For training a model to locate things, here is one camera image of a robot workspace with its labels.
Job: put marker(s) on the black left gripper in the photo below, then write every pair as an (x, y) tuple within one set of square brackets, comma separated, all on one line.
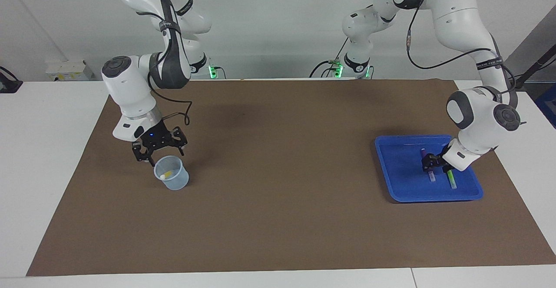
[(441, 157)]

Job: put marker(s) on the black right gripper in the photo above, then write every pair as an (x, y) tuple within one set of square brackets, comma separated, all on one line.
[(154, 137)]

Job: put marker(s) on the purple marker pen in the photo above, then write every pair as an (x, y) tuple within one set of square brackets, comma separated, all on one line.
[(431, 176)]

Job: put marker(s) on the green marker pen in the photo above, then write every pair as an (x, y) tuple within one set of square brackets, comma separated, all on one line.
[(451, 179)]

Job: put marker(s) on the yellow marker pen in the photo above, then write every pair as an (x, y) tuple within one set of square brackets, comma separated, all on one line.
[(165, 175)]

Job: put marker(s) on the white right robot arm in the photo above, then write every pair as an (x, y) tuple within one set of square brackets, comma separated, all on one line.
[(130, 88)]

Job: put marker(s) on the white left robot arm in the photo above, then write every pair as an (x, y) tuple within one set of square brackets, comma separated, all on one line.
[(478, 118)]

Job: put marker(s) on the blue plastic tray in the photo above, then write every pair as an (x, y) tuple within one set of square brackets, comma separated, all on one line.
[(399, 170)]

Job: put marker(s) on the translucent plastic cup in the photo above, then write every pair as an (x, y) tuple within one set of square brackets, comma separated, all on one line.
[(176, 183)]

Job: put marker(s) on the white cardboard box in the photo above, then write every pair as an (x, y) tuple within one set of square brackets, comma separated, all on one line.
[(69, 71)]

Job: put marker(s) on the brown table mat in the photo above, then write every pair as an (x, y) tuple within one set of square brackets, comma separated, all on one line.
[(278, 192)]

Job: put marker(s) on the blue crate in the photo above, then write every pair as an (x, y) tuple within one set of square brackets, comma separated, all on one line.
[(549, 105)]

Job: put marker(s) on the black stand pole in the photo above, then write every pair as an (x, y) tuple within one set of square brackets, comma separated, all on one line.
[(538, 64)]

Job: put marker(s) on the black clamp mount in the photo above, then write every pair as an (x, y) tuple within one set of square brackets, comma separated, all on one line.
[(8, 86)]

